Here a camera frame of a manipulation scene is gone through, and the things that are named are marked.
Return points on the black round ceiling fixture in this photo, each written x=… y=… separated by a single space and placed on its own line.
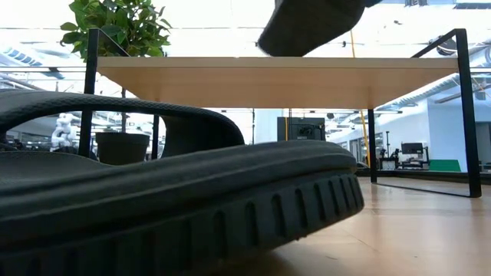
x=445 y=46

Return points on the green plant in black pot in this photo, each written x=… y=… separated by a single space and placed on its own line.
x=126 y=23

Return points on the black rubber slide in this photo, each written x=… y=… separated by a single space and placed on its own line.
x=192 y=180
x=310 y=27

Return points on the wooden shelf with black legs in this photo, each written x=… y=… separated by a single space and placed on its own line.
x=268 y=82

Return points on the green board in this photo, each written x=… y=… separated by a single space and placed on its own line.
x=445 y=165

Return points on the black screen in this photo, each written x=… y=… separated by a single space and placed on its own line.
x=301 y=128

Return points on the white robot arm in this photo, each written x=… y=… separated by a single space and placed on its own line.
x=63 y=132

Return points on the workstation with black monitor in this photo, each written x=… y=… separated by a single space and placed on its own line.
x=412 y=148

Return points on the black metal rig frame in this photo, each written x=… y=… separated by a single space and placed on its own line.
x=422 y=174

